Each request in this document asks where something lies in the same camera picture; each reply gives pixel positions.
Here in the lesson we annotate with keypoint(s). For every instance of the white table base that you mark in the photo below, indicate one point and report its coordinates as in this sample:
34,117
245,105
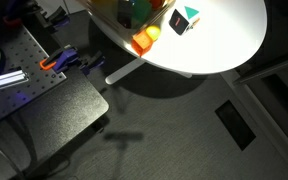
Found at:
124,71

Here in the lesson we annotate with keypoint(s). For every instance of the perforated metal breadboard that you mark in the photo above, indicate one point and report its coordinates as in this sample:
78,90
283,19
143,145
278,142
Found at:
17,53

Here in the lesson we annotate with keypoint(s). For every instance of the white cube with teal triangle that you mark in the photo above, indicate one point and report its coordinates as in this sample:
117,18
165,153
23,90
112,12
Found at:
179,21

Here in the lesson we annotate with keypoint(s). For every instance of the wooden tray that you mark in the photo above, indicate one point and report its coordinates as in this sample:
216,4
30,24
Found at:
110,18

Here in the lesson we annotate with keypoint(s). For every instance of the silver aluminium rail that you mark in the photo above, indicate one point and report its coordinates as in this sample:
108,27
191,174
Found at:
7,78

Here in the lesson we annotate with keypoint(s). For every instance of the pale and dark letter cube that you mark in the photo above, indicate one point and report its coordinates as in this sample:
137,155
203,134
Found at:
125,13

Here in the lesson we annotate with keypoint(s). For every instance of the green block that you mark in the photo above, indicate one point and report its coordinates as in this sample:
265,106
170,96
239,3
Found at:
141,10

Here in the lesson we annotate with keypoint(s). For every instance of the black cart top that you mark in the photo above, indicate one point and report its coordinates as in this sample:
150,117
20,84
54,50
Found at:
60,113

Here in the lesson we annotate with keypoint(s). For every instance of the black floor hatch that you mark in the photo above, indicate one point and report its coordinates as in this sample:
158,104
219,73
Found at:
235,125

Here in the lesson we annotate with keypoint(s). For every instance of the small glossy ball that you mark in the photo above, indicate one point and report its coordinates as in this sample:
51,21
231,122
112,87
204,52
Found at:
153,32

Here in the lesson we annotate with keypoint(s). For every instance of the black and purple clamp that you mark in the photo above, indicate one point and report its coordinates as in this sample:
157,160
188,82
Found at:
55,16
94,61

